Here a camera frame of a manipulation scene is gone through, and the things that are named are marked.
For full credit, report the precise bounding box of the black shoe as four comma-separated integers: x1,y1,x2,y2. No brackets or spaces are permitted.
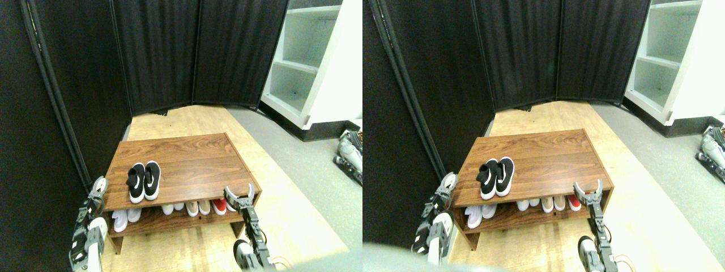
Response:
496,157,515,197
476,159,500,200
144,161,161,201
126,163,146,204

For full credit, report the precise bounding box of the brown shoe rack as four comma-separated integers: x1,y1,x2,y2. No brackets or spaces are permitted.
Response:
443,129,614,252
92,133,262,254

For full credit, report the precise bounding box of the white shelf unit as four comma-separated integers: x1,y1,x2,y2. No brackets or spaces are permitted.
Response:
261,0,363,142
623,0,725,138

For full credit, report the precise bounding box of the black curtain stand pole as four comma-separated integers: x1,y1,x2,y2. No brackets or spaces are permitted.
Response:
20,0,96,202
365,0,452,196

